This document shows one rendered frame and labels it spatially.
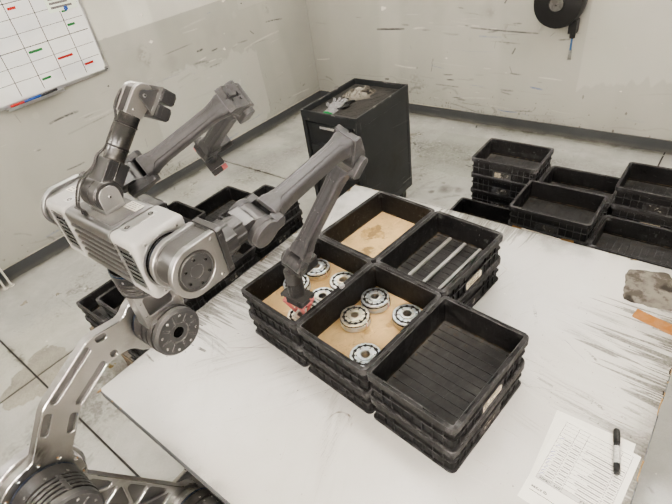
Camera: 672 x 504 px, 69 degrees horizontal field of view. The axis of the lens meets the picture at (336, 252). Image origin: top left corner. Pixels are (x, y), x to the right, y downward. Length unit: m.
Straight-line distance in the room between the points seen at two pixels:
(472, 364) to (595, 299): 0.65
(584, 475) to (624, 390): 0.33
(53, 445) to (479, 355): 1.21
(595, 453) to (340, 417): 0.73
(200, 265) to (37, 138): 3.24
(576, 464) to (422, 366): 0.48
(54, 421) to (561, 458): 1.35
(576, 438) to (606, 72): 3.38
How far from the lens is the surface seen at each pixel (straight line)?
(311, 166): 1.24
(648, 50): 4.45
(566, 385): 1.74
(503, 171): 3.09
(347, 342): 1.64
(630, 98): 4.57
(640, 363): 1.87
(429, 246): 1.99
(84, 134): 4.32
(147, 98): 1.21
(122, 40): 4.43
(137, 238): 1.07
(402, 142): 3.52
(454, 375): 1.54
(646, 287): 2.13
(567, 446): 1.61
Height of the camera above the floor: 2.05
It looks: 37 degrees down
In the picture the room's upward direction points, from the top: 10 degrees counter-clockwise
